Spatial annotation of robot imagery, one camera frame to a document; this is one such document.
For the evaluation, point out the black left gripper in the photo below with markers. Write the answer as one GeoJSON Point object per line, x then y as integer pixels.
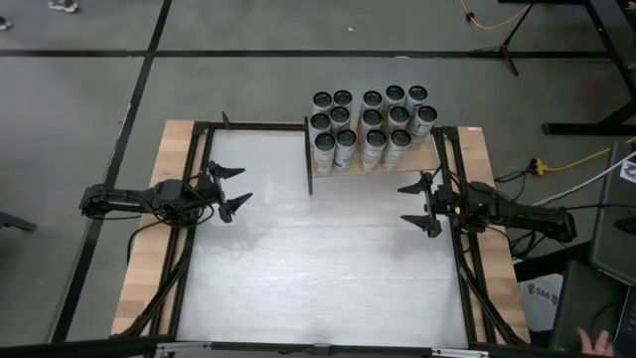
{"type": "Point", "coordinates": [199, 194]}

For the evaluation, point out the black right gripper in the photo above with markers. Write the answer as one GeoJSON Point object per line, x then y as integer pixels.
{"type": "Point", "coordinates": [462, 204]}

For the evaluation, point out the white Celsius Peach Vibe can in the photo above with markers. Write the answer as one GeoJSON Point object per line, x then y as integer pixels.
{"type": "Point", "coordinates": [372, 98]}
{"type": "Point", "coordinates": [375, 137]}

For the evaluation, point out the white Celsius Arctic Vibe can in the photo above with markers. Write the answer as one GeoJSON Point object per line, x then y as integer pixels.
{"type": "Point", "coordinates": [343, 98]}
{"type": "Point", "coordinates": [426, 113]}
{"type": "Point", "coordinates": [339, 114]}
{"type": "Point", "coordinates": [418, 93]}
{"type": "Point", "coordinates": [346, 137]}

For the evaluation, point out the white Celsius beverage can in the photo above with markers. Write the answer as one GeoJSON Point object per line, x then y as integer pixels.
{"type": "Point", "coordinates": [395, 93]}
{"type": "Point", "coordinates": [399, 114]}

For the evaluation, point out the Celsius can with red band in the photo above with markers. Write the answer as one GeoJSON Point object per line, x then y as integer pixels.
{"type": "Point", "coordinates": [371, 118]}

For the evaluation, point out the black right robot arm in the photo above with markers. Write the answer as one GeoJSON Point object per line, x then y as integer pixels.
{"type": "Point", "coordinates": [526, 214]}

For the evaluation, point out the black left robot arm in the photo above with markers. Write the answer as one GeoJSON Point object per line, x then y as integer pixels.
{"type": "Point", "coordinates": [124, 199]}

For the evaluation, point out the wooden tray board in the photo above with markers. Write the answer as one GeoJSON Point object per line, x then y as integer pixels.
{"type": "Point", "coordinates": [422, 159]}

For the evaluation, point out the white glossy table sheet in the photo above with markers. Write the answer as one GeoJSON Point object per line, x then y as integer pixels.
{"type": "Point", "coordinates": [323, 278]}

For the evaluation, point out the white cardboard box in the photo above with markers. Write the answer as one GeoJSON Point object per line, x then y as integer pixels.
{"type": "Point", "coordinates": [539, 303]}

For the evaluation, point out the black tripod stand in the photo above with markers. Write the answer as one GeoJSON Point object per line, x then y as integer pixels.
{"type": "Point", "coordinates": [503, 50]}

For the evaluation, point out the grey computer case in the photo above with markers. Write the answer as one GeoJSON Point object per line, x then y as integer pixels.
{"type": "Point", "coordinates": [611, 224]}

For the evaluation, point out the dark grey chair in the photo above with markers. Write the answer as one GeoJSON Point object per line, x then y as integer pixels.
{"type": "Point", "coordinates": [581, 308]}

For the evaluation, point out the grey chair base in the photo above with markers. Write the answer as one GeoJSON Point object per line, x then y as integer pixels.
{"type": "Point", "coordinates": [15, 222]}

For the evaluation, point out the person's hand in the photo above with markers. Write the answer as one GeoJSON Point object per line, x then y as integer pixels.
{"type": "Point", "coordinates": [596, 344]}

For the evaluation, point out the person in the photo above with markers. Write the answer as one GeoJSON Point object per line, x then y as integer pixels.
{"type": "Point", "coordinates": [62, 5]}

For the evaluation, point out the black desk frame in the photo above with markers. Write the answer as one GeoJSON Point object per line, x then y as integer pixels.
{"type": "Point", "coordinates": [586, 128]}

